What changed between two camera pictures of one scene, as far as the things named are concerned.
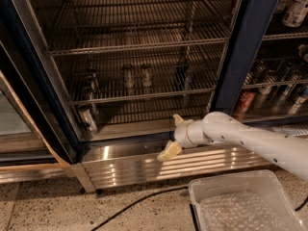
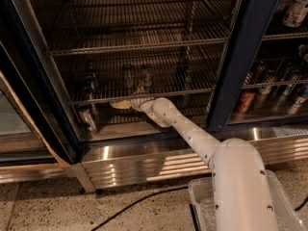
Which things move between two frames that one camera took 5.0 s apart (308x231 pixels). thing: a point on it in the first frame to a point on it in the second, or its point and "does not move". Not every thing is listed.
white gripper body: x=181 y=135 to x=139 y=103
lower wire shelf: x=95 y=78 does not move
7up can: x=128 y=76 does not move
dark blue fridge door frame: x=255 y=12 does not move
